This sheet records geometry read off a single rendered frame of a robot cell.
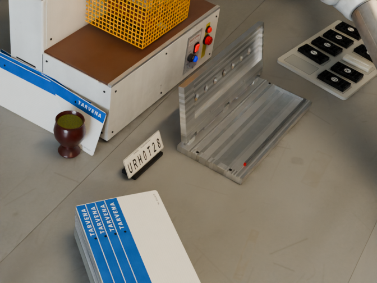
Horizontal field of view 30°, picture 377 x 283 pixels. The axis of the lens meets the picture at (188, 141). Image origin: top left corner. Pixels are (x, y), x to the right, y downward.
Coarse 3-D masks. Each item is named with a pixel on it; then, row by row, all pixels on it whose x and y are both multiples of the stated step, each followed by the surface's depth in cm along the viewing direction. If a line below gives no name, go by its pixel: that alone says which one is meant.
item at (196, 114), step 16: (256, 32) 211; (240, 48) 204; (256, 48) 214; (208, 64) 190; (224, 64) 199; (240, 64) 207; (256, 64) 215; (192, 80) 184; (208, 80) 193; (224, 80) 202; (240, 80) 208; (192, 96) 186; (208, 96) 196; (224, 96) 202; (192, 112) 188; (208, 112) 196; (192, 128) 191
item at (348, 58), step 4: (344, 56) 237; (348, 56) 238; (344, 60) 237; (348, 60) 236; (352, 60) 237; (356, 60) 237; (360, 60) 237; (352, 64) 236; (356, 64) 235; (360, 64) 235; (364, 64) 236; (368, 64) 236; (360, 68) 235; (364, 68) 234; (368, 68) 234
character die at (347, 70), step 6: (336, 66) 232; (342, 66) 233; (336, 72) 231; (342, 72) 230; (348, 72) 230; (354, 72) 231; (360, 72) 231; (348, 78) 229; (354, 78) 228; (360, 78) 230
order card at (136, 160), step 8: (152, 136) 188; (160, 136) 191; (144, 144) 186; (152, 144) 188; (160, 144) 191; (136, 152) 183; (144, 152) 186; (152, 152) 188; (128, 160) 181; (136, 160) 183; (144, 160) 186; (128, 168) 181; (136, 168) 184; (128, 176) 181
